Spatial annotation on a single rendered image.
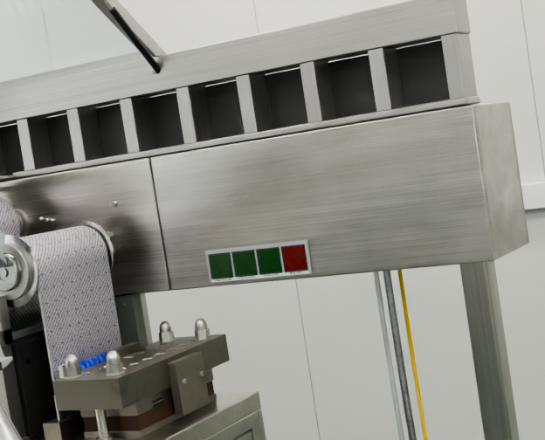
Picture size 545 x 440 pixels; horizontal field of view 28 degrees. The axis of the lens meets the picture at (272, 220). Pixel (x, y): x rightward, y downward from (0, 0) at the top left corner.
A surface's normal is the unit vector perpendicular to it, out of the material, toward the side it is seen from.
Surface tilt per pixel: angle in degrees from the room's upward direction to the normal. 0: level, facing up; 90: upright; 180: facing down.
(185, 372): 90
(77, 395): 90
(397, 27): 90
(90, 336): 90
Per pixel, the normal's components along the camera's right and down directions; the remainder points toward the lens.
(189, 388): 0.87, -0.11
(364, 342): -0.47, 0.12
